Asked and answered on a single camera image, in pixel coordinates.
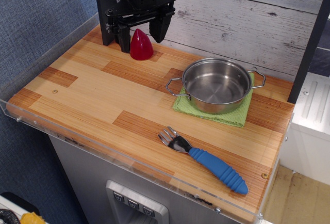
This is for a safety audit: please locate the white cabinet at right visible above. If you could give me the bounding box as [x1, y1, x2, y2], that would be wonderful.
[279, 73, 329, 185]

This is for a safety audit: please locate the yellow object bottom left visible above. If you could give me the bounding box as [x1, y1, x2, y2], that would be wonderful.
[20, 212, 46, 224]

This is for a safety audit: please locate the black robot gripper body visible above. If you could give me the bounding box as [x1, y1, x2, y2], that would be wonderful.
[106, 0, 176, 28]

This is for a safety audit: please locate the blue handled metal fork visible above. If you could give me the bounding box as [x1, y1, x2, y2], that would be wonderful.
[158, 127, 249, 195]

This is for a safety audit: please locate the dark frame post right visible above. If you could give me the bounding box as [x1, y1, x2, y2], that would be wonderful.
[287, 0, 329, 104]

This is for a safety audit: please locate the stainless steel pot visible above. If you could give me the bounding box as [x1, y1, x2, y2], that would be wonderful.
[166, 58, 266, 114]

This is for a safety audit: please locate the silver control panel with buttons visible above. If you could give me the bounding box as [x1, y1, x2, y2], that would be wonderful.
[106, 180, 170, 223]

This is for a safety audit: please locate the clear acrylic table guard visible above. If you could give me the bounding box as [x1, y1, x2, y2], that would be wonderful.
[1, 17, 293, 223]

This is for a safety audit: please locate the red cone shaped object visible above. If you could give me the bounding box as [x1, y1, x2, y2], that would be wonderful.
[130, 29, 154, 60]

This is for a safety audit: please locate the green cloth mat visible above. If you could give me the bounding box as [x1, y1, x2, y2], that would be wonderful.
[172, 71, 256, 128]

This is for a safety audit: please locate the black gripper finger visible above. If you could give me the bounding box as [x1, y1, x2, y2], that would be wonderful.
[149, 11, 172, 43]
[114, 24, 130, 53]

